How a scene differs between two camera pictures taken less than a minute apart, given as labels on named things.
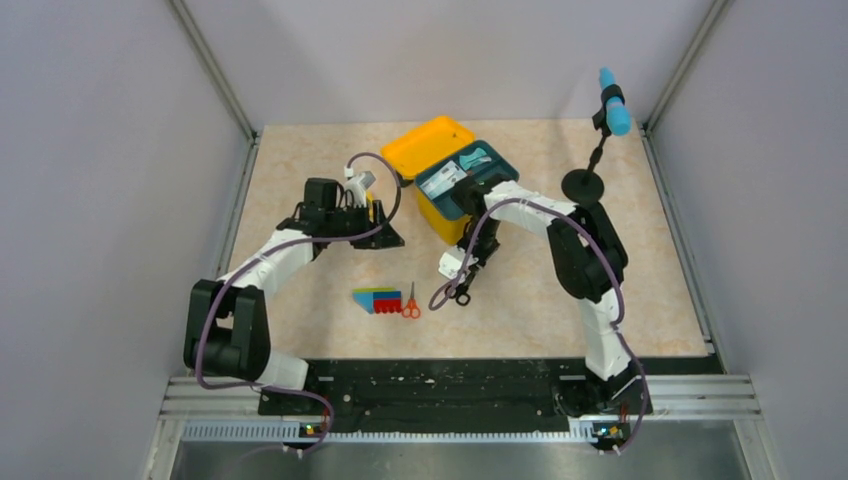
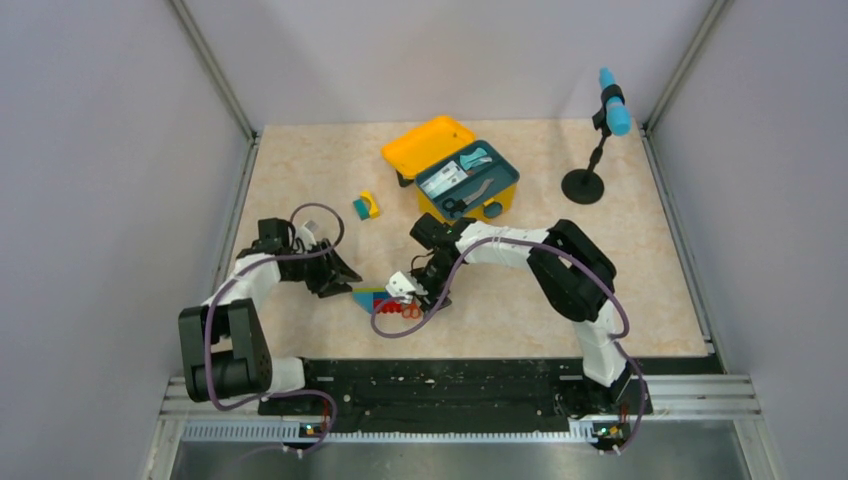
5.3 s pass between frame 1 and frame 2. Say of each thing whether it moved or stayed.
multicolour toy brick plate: stayed
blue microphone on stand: stayed
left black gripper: moved
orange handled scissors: stayed
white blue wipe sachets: stayed
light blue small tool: stayed
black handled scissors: moved
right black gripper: moved
